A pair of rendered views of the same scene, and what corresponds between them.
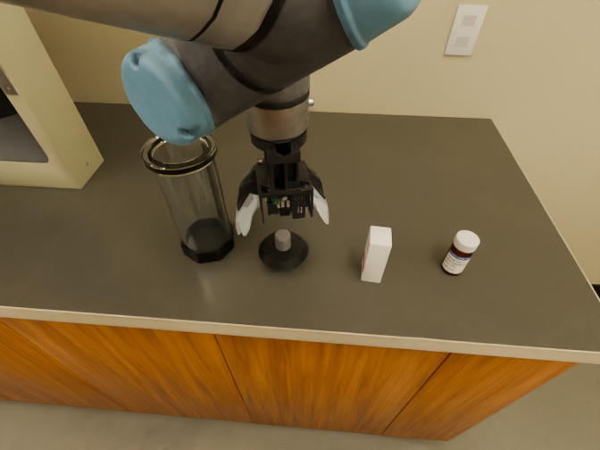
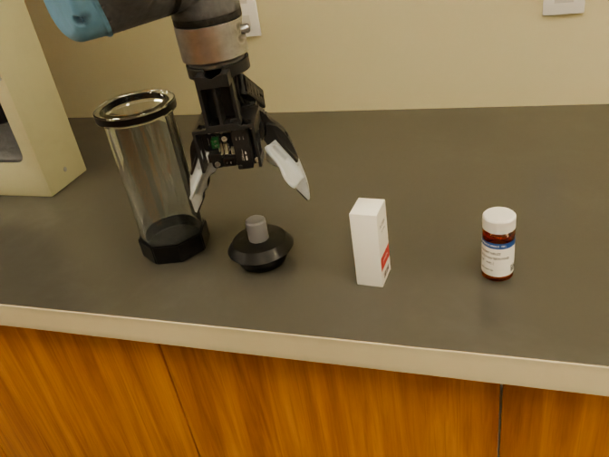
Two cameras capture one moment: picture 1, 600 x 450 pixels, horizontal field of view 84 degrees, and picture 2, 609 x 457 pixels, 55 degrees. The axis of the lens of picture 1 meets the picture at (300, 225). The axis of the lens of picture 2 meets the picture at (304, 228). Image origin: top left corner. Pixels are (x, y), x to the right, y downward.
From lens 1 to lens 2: 35 cm
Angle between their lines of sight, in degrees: 21
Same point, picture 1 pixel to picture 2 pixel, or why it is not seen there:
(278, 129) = (202, 51)
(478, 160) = (596, 152)
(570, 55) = not seen: outside the picture
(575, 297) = not seen: outside the picture
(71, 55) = (78, 63)
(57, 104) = (41, 96)
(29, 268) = not seen: outside the picture
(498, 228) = (595, 229)
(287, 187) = (224, 122)
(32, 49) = (24, 37)
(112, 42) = (121, 43)
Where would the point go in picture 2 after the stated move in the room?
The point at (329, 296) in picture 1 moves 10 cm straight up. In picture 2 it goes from (307, 299) to (295, 232)
